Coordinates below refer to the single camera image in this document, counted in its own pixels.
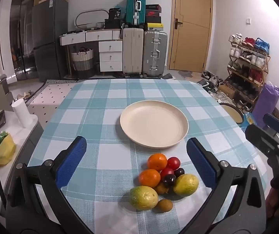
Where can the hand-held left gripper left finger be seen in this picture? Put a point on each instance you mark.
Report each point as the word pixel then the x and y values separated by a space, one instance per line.
pixel 71 160

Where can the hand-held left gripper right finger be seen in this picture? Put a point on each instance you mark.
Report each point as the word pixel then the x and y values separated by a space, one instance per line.
pixel 200 163

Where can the dark purple plum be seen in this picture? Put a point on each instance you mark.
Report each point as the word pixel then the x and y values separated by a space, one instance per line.
pixel 179 172
pixel 169 180

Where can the yellow-green lemon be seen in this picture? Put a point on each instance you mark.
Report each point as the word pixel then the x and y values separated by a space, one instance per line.
pixel 185 185
pixel 143 198

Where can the red tomato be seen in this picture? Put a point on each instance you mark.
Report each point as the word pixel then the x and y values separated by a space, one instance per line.
pixel 173 162
pixel 166 172

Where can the orange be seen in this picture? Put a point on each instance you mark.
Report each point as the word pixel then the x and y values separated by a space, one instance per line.
pixel 157 161
pixel 149 177

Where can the brown kiwi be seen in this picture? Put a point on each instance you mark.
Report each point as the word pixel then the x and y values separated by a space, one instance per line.
pixel 161 189
pixel 165 205

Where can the cream round plate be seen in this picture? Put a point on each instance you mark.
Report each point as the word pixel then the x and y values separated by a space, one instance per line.
pixel 154 124

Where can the purple bag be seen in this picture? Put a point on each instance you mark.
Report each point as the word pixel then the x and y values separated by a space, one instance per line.
pixel 266 102

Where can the blue packet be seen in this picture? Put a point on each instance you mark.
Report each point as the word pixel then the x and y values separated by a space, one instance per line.
pixel 248 119

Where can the round stool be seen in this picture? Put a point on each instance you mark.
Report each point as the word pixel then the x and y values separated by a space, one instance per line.
pixel 232 113

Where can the teal checked tablecloth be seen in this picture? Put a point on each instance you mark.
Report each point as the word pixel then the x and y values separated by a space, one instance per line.
pixel 93 117

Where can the white side table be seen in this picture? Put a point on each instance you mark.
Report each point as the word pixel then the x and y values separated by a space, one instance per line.
pixel 35 122

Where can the rows of assorted shoes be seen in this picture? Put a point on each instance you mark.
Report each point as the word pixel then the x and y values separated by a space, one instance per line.
pixel 254 74

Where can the wooden shoe rack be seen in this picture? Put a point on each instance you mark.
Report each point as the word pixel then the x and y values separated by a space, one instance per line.
pixel 264 68

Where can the brown cardboard box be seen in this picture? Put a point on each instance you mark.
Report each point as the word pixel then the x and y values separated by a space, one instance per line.
pixel 226 91

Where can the white dotted rug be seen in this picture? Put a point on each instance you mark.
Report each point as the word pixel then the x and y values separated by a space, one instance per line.
pixel 49 97

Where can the yellow plastic bag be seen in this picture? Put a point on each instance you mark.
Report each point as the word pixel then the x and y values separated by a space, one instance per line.
pixel 4 151

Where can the paper towel roll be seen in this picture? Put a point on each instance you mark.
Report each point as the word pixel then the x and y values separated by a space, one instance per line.
pixel 22 113

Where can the pile of scattered shoes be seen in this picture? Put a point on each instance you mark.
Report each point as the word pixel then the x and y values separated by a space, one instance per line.
pixel 212 82

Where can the pair of beige slippers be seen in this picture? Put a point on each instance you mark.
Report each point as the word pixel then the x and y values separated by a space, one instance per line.
pixel 24 93

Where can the grey door mat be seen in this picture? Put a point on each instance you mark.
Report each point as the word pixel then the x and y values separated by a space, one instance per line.
pixel 185 73

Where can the pair of grey slippers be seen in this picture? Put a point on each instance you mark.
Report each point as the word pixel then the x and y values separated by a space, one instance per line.
pixel 170 76

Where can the woven laundry basket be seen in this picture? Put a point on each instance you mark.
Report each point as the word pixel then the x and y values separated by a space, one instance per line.
pixel 82 61

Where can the white dressing desk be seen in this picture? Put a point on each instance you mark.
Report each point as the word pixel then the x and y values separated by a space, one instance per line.
pixel 110 53

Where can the silver suitcase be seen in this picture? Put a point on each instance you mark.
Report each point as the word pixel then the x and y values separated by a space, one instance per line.
pixel 154 53

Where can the grey refrigerator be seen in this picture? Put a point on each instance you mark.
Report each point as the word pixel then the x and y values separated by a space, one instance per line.
pixel 49 41

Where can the beige suitcase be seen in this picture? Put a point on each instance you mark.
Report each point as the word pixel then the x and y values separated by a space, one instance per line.
pixel 132 51

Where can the dark glass cabinet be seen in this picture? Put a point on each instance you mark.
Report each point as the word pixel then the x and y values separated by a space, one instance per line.
pixel 20 41

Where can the wooden door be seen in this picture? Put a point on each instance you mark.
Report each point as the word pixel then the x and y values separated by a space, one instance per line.
pixel 190 24

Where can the small white basket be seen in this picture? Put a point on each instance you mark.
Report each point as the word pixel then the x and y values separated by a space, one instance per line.
pixel 100 25

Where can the black storage box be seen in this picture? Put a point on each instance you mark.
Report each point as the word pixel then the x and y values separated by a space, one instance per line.
pixel 114 24

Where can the yellow black shoe box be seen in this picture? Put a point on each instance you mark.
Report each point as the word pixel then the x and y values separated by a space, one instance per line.
pixel 154 26

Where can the oval mirror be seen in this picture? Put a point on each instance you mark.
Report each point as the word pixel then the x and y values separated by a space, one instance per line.
pixel 90 12

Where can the black bag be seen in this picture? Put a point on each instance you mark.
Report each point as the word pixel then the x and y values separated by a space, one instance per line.
pixel 114 14

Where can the teal suitcase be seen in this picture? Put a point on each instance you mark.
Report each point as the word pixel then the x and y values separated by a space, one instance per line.
pixel 135 7

